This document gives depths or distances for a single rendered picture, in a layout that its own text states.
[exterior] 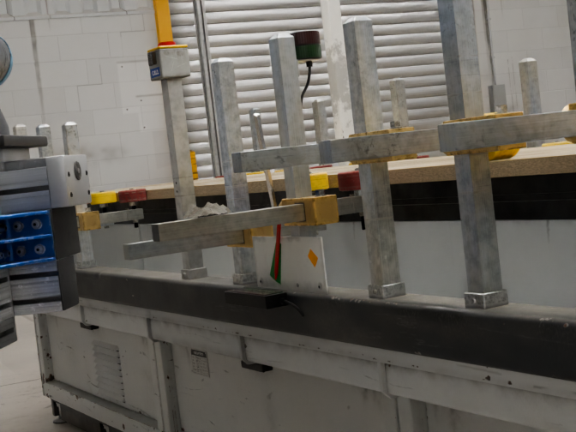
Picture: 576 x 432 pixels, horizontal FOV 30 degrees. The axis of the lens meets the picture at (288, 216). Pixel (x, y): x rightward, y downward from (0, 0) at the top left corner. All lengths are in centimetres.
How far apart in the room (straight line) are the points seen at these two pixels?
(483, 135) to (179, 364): 216
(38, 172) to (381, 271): 62
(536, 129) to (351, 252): 105
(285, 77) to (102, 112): 786
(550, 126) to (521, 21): 1060
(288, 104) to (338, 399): 77
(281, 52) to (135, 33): 801
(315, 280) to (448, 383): 35
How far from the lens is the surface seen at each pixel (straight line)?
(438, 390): 173
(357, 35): 175
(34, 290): 193
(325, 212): 189
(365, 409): 235
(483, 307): 155
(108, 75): 983
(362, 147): 138
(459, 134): 116
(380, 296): 175
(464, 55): 154
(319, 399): 251
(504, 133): 120
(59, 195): 190
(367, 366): 188
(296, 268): 197
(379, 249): 174
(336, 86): 359
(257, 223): 187
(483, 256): 155
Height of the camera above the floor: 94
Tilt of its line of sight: 3 degrees down
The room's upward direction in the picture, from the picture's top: 7 degrees counter-clockwise
